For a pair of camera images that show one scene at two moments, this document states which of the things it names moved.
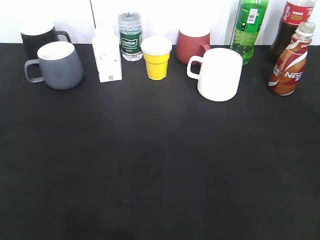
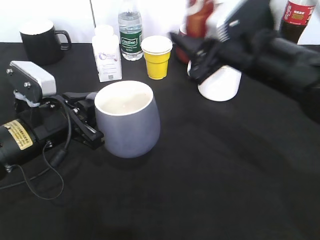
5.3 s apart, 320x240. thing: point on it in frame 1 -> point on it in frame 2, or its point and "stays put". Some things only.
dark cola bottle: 295,11 stays put
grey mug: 58,65 -> 129,118
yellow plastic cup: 156,50 stays put
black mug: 36,34 stays put
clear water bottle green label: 130,32 stays put
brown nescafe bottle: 287,72 -> 196,23
